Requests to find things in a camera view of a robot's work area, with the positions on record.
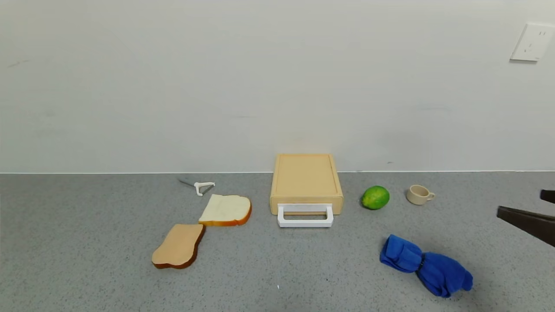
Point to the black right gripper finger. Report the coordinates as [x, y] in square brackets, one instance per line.
[548, 196]
[535, 224]

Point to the yellow drawer cabinet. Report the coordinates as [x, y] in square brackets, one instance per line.
[305, 177]

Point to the blue cloth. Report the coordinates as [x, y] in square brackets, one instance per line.
[433, 268]

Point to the beige cup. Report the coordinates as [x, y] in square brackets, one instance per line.
[417, 194]

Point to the green lime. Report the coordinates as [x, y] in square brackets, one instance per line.
[375, 197]

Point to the white bread slice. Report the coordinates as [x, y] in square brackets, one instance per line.
[225, 209]

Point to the brown toast slice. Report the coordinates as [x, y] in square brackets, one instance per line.
[178, 246]

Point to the white wall outlet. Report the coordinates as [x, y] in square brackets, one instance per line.
[533, 42]

